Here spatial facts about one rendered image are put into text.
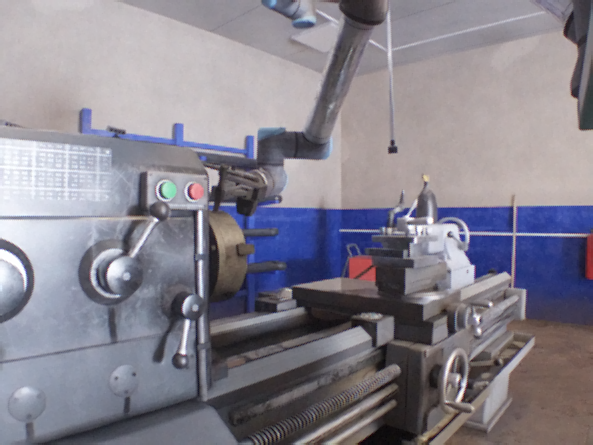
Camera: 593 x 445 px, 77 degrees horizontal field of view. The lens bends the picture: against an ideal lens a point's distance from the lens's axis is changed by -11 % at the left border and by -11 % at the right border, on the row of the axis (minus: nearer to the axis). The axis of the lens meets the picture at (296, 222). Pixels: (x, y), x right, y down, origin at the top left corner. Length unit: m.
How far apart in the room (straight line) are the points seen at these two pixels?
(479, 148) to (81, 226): 5.21
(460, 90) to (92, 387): 5.53
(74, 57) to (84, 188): 3.70
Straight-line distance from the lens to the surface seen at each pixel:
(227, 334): 1.35
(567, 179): 5.29
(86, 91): 4.31
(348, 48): 1.07
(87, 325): 0.70
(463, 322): 1.42
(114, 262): 0.64
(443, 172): 5.71
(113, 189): 0.71
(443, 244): 2.18
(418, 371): 1.34
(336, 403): 1.11
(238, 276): 1.05
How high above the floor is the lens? 1.19
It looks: level
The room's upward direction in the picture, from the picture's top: straight up
